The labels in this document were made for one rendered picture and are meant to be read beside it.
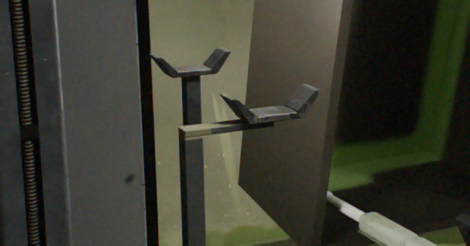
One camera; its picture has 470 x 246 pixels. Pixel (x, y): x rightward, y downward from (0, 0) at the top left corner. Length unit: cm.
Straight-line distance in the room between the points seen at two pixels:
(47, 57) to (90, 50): 53
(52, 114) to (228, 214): 221
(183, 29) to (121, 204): 183
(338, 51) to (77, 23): 75
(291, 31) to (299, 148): 26
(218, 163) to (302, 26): 109
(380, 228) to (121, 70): 87
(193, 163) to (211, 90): 234
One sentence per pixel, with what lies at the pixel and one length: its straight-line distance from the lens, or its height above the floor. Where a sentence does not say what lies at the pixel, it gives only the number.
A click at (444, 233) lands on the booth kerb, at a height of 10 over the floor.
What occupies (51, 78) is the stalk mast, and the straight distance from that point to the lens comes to 78.
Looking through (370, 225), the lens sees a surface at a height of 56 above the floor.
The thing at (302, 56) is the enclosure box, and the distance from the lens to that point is 201.
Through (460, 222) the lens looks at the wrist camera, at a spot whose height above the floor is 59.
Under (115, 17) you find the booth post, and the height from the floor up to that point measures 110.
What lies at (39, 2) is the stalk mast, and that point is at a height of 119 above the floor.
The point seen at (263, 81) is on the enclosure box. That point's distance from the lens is 217.
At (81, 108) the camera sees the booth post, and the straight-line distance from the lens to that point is 131.
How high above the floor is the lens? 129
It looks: 14 degrees down
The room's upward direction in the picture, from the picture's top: 1 degrees counter-clockwise
